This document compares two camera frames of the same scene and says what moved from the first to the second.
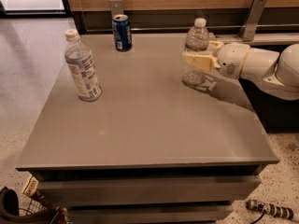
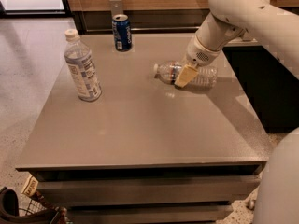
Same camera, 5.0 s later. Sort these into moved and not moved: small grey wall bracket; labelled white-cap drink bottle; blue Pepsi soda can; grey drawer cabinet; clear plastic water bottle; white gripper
Moved: white gripper; clear plastic water bottle
Not moved: blue Pepsi soda can; grey drawer cabinet; labelled white-cap drink bottle; small grey wall bracket
